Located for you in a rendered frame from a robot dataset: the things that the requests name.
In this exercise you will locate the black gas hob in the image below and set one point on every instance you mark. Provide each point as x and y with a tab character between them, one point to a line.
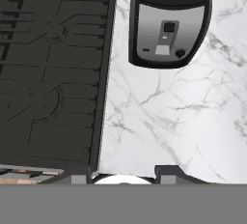
54	79

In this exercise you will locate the black and silver toaster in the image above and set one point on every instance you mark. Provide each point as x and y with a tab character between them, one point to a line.
170	34

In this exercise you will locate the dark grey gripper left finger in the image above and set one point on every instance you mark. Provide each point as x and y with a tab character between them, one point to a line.
78	179

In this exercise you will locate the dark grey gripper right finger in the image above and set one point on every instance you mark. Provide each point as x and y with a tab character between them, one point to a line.
167	173

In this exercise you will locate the white round object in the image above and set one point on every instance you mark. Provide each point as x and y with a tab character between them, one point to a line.
122	180

